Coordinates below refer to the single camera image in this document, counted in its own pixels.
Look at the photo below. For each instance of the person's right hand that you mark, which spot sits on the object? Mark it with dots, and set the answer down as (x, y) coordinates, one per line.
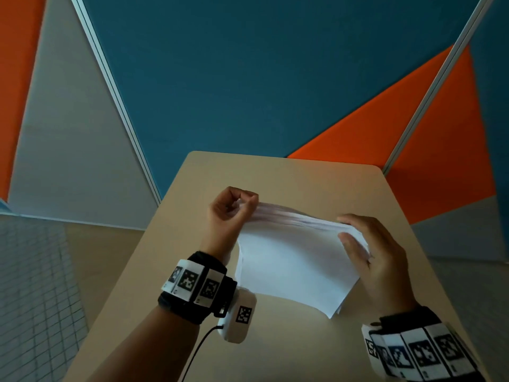
(383, 266)

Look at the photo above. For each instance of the person's left hand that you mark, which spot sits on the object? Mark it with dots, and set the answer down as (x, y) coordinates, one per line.
(222, 230)

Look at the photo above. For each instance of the stack of white papers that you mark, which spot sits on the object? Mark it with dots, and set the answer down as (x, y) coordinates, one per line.
(294, 266)

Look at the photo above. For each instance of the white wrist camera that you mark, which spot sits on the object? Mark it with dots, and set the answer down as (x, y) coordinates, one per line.
(238, 318)

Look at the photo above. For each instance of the silver partition post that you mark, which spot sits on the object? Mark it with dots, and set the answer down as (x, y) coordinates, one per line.
(115, 99)
(437, 83)

